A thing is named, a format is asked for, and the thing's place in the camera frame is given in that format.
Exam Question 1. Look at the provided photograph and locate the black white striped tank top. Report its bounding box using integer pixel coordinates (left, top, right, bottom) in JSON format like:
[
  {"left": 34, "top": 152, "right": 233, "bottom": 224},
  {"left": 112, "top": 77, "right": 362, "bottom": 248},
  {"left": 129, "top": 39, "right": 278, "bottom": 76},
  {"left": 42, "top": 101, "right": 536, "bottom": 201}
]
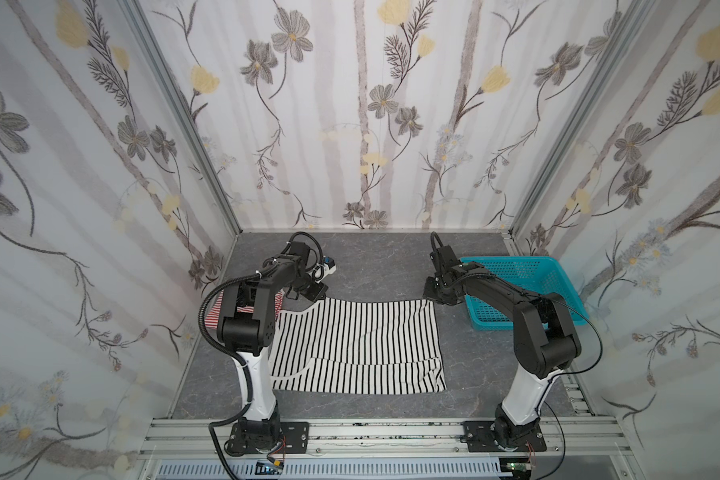
[{"left": 270, "top": 298, "right": 447, "bottom": 395}]

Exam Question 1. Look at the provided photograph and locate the red white striped tank top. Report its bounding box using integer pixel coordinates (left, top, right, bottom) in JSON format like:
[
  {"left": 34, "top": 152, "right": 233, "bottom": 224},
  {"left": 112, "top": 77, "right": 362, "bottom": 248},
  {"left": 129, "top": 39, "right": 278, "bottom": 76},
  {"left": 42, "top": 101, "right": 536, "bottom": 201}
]
[{"left": 204, "top": 290, "right": 284, "bottom": 330}]

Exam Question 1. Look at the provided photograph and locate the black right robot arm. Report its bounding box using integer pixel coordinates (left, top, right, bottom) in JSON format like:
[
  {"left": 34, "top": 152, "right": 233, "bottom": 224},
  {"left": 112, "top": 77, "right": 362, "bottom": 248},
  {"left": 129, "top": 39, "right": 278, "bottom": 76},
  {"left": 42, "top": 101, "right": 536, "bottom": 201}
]
[{"left": 423, "top": 233, "right": 581, "bottom": 452}]

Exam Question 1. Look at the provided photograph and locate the teal plastic basket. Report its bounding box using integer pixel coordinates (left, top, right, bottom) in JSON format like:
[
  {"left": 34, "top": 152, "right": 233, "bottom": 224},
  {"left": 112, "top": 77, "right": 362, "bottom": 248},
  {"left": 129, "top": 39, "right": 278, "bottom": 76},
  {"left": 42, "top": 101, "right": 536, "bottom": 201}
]
[{"left": 461, "top": 256, "right": 588, "bottom": 331}]

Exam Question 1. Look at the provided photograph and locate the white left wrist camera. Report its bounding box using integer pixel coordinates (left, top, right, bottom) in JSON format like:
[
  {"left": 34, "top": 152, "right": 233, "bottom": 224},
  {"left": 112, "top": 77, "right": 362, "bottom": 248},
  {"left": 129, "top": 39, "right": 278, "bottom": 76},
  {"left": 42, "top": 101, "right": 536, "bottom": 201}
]
[{"left": 313, "top": 256, "right": 337, "bottom": 282}]

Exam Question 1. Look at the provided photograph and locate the black corrugated cable conduit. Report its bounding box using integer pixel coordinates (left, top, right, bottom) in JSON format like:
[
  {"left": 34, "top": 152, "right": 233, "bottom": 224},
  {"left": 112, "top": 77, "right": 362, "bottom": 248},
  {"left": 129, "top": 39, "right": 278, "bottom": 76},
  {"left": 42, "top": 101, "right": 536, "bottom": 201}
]
[{"left": 197, "top": 230, "right": 325, "bottom": 480}]

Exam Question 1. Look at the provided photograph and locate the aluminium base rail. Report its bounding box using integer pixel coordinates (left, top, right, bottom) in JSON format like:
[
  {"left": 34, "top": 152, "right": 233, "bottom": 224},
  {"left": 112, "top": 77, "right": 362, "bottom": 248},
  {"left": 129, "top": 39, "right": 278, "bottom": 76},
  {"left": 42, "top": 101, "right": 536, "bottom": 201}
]
[{"left": 137, "top": 416, "right": 634, "bottom": 460}]

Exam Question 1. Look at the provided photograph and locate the white slotted cable duct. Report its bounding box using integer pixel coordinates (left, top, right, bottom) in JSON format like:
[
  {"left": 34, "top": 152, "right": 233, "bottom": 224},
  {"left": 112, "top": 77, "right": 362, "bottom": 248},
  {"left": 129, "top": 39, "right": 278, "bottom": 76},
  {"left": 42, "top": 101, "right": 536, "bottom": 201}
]
[{"left": 152, "top": 458, "right": 511, "bottom": 480}]

